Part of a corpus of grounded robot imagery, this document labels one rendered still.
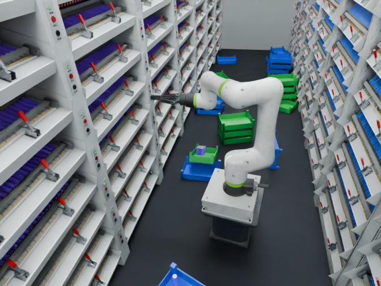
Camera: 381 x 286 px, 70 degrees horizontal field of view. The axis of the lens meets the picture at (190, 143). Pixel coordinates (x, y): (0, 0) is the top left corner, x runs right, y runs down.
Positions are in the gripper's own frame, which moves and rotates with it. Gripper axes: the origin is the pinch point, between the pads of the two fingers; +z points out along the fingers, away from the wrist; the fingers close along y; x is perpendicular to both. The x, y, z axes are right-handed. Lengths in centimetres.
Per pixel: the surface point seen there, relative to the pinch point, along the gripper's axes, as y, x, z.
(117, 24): -25, 51, 5
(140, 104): -5.0, -2.9, 9.6
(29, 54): -77, 53, 11
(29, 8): -77, 67, 5
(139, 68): -4.7, 21.2, 6.3
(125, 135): -36.4, -6.6, 6.8
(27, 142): -96, 32, 6
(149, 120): -4.7, -15.2, 5.1
